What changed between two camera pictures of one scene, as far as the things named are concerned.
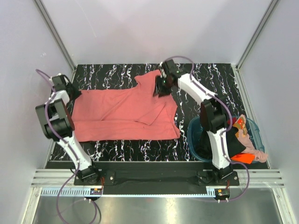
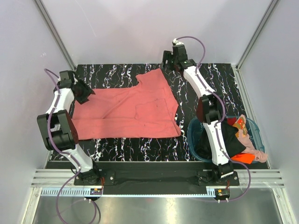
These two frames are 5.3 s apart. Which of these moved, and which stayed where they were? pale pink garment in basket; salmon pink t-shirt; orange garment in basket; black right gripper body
Moved: black right gripper body
Stayed: salmon pink t-shirt; orange garment in basket; pale pink garment in basket
